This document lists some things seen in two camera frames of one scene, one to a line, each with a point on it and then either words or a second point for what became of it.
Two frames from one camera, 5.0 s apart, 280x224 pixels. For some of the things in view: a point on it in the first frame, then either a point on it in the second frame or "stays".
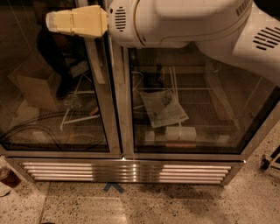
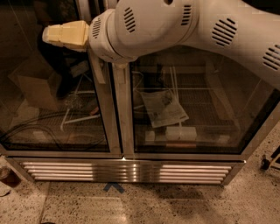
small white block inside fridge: (150, 136) stays
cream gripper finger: (88, 20) to (73, 35)
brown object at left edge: (9, 177) stays
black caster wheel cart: (264, 164) stays
